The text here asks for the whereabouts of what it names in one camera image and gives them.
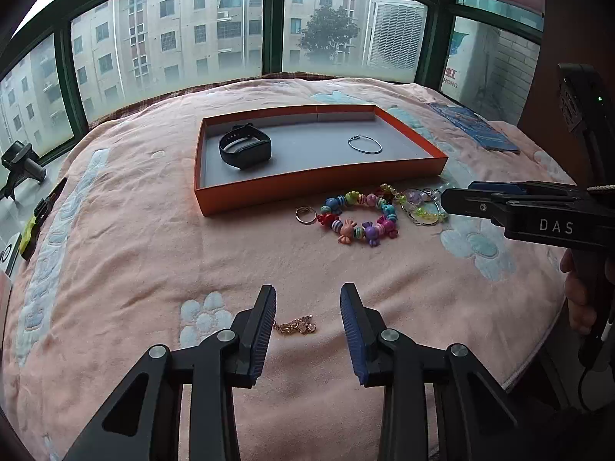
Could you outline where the blue booklet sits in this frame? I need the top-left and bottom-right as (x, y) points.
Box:
(427, 102), (521, 155)

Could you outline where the yellow and black tool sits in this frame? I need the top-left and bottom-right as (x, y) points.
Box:
(20, 176), (68, 260)

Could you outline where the white cable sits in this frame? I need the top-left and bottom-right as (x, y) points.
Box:
(577, 316), (615, 411)

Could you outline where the person's right hand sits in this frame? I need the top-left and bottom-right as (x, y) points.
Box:
(559, 249), (598, 334)

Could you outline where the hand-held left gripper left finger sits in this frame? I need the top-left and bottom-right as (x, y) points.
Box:
(62, 285), (278, 461)

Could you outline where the rose gold chain bracelet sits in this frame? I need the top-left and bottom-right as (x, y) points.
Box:
(272, 313), (317, 335)

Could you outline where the clear green bead bracelet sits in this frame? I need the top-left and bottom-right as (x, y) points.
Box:
(379, 183), (449, 227)

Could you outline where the black handle device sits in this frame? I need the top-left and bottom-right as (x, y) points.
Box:
(0, 140), (48, 201)

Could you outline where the pink floral blanket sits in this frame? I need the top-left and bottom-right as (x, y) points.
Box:
(0, 77), (580, 461)

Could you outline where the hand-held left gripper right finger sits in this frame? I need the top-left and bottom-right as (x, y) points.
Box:
(339, 283), (540, 461)

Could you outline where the orange shallow tray box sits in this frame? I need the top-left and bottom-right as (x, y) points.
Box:
(194, 104), (449, 218)

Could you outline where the black smart watch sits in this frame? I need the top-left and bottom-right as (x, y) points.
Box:
(218, 124), (273, 170)

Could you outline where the outdoor air conditioner unit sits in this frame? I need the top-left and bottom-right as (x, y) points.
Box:
(366, 0), (428, 71)

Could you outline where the white box with black ring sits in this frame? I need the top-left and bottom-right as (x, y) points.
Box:
(0, 232), (24, 277)

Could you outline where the colourful candy bead bracelet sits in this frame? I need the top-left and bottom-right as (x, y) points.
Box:
(316, 191), (400, 247)

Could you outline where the green window frame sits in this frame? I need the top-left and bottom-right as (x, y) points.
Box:
(0, 0), (546, 164)

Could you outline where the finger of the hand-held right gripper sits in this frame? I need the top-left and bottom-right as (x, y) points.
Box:
(467, 180), (593, 203)
(440, 187), (511, 226)

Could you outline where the thin silver bangle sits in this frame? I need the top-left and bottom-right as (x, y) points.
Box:
(348, 134), (384, 155)

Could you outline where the beige apartment building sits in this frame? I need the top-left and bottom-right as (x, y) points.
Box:
(0, 0), (385, 149)

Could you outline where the green tree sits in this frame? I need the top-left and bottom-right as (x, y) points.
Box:
(299, 5), (361, 63)

